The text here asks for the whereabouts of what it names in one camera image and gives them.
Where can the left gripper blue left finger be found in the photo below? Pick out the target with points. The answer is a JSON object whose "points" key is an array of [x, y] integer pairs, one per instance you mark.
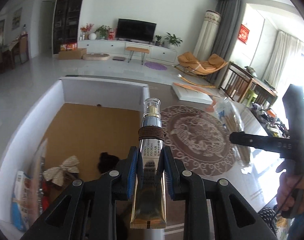
{"points": [[87, 209]]}

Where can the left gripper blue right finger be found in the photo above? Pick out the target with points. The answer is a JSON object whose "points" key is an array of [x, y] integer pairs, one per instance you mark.
{"points": [[211, 203]]}

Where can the rhinestone bow hair clip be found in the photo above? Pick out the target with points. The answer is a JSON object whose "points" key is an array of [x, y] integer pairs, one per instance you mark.
{"points": [[56, 174]]}

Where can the red packet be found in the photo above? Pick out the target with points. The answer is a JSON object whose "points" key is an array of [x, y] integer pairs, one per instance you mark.
{"points": [[45, 200]]}

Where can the black velvet scrunchie with cord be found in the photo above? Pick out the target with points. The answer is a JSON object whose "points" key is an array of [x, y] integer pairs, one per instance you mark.
{"points": [[107, 162]]}

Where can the gold cosmetic tube with cord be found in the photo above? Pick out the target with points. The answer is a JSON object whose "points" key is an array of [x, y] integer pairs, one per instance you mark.
{"points": [[149, 199]]}

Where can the blue white medicine box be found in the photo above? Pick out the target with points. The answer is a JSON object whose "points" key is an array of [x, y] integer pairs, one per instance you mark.
{"points": [[20, 201]]}

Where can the person right hand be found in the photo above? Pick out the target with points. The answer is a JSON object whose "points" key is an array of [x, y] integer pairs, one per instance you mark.
{"points": [[287, 184]]}

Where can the bag of wooden sticks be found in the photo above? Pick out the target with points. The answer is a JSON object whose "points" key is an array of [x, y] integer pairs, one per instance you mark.
{"points": [[231, 120]]}

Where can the wooden bench with railing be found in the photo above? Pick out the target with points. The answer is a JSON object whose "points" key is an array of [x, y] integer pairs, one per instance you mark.
{"points": [[238, 83]]}

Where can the large white cardboard box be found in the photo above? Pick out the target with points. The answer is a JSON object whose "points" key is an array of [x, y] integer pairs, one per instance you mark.
{"points": [[81, 116]]}

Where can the white flat box on table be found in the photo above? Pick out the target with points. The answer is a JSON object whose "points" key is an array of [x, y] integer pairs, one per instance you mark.
{"points": [[189, 95]]}

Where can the orange lounge chair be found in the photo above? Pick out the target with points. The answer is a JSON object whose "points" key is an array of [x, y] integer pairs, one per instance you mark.
{"points": [[189, 64]]}

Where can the purple round mat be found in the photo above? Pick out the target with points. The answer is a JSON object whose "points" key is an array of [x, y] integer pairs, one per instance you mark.
{"points": [[155, 66]]}

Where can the brown cardboard box on floor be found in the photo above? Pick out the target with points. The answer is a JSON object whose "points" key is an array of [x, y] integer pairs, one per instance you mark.
{"points": [[76, 54]]}

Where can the green potted plant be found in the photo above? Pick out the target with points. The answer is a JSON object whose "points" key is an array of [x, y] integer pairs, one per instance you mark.
{"points": [[172, 41]]}

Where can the white tv cabinet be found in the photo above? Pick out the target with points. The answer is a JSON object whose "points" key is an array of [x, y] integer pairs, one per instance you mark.
{"points": [[117, 48]]}

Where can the small wooden stool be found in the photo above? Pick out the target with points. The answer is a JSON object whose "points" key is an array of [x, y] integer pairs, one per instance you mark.
{"points": [[142, 51]]}

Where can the red flowers in white vase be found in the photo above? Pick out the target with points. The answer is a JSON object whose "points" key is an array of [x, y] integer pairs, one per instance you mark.
{"points": [[85, 30]]}

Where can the black flat screen television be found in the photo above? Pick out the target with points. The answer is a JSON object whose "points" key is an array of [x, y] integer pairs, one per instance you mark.
{"points": [[135, 30]]}

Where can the black display cabinet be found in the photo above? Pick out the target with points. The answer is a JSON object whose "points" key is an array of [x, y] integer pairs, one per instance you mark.
{"points": [[66, 23]]}

